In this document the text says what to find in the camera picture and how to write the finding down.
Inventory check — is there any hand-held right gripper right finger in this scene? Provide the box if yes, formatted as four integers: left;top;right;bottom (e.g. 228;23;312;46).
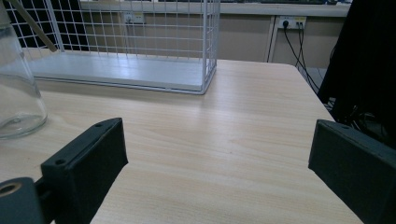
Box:
307;119;396;224

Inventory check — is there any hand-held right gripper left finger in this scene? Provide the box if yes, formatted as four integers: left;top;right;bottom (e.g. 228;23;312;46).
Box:
34;117;129;224

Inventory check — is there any clear glass jar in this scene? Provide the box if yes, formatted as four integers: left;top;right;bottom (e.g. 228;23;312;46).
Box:
0;1;49;140

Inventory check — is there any wooden stick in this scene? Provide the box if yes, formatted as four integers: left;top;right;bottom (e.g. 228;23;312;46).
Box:
7;0;59;53

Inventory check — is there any white wire rack shelf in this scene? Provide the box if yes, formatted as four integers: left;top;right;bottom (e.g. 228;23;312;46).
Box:
4;0;221;95

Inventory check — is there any black power cable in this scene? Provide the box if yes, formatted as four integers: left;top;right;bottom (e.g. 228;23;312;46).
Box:
295;21;321;91
282;20;320;93

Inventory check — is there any white wall socket with plugs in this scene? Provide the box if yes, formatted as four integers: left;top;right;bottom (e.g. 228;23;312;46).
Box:
277;15;307;30

